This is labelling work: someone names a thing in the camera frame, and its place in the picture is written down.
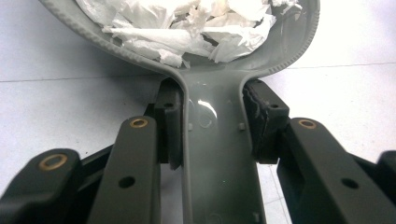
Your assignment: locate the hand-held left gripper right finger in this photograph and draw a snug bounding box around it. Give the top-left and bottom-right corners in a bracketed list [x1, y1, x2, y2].
[242, 78, 290, 165]

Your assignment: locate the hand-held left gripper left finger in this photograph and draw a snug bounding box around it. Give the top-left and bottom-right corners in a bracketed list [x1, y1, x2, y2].
[144, 77, 185, 172]

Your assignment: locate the grey dustpan with orange edge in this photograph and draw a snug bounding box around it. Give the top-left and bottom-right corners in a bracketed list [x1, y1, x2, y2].
[38, 0, 321, 224]

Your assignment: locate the pile of white paper scraps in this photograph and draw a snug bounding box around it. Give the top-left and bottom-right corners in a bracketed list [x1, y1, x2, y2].
[74, 0, 304, 69]

